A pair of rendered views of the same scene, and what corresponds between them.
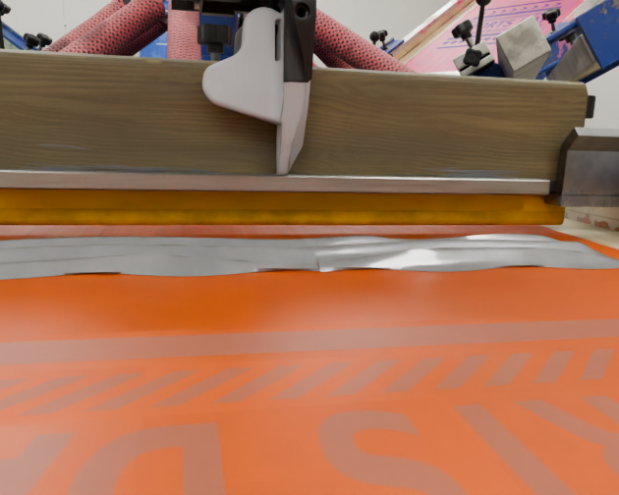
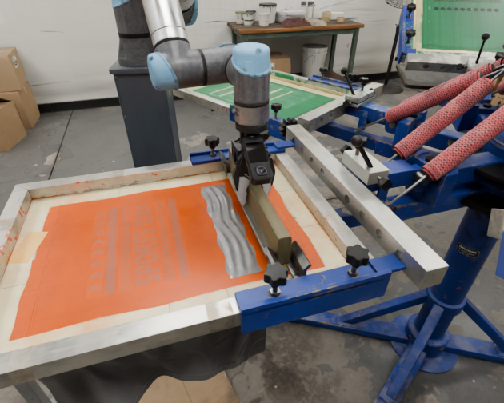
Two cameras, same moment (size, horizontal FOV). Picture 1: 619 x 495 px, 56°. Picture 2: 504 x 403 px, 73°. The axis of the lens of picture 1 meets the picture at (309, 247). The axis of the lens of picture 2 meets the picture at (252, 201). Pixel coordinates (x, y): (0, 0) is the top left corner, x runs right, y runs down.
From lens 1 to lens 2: 88 cm
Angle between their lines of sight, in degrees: 80
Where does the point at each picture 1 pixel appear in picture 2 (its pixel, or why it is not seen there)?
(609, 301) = (198, 262)
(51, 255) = (211, 195)
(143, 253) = (215, 203)
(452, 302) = (194, 241)
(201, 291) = (198, 213)
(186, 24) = (451, 105)
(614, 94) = not seen: outside the picture
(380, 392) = (159, 232)
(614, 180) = not seen: hidden behind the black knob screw
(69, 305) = (189, 204)
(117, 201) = not seen: hidden behind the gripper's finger
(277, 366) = (166, 224)
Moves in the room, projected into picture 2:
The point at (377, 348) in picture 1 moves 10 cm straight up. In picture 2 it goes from (173, 232) to (166, 198)
